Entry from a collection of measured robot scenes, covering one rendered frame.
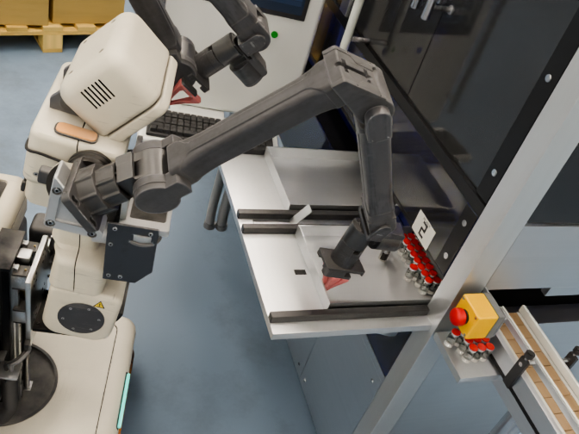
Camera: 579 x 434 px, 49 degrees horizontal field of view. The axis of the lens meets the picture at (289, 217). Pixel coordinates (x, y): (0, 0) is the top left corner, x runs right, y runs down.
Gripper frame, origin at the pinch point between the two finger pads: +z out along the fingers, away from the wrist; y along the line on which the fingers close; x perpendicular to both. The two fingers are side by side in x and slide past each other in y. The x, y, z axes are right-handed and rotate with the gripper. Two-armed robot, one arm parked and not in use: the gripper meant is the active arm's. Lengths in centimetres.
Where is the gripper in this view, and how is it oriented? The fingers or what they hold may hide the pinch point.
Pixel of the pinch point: (324, 287)
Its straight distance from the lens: 147.1
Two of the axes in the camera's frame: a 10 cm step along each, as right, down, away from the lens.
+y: 8.7, 1.5, 4.6
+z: -4.1, 7.3, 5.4
